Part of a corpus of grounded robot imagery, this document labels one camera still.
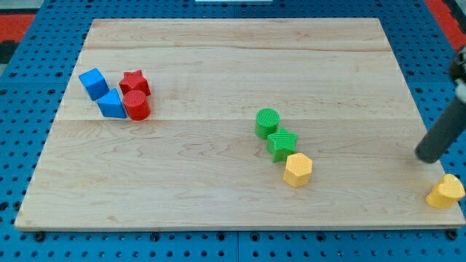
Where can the dark robot end effector mount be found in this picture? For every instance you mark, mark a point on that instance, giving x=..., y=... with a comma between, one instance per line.
x=457, y=71

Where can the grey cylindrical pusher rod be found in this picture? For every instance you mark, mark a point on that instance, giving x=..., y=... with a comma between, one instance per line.
x=447, y=128

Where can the yellow heart block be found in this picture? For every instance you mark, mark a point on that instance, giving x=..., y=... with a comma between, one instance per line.
x=446, y=192

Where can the green star block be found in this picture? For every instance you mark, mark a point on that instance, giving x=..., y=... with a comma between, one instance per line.
x=281, y=144

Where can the red star block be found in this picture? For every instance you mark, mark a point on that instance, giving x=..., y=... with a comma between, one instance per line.
x=134, y=80

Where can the yellow hexagon block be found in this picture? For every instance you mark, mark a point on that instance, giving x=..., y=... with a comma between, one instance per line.
x=298, y=170

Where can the green cylinder block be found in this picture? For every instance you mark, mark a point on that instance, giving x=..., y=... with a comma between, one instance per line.
x=267, y=120

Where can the wooden board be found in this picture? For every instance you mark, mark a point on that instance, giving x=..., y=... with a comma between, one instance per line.
x=196, y=163

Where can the red cylinder block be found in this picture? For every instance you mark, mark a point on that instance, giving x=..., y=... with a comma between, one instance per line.
x=136, y=105

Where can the blue triangle block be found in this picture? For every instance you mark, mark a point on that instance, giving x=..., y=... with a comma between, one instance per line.
x=111, y=106

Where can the blue cube block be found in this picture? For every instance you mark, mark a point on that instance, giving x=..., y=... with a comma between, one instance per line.
x=94, y=83

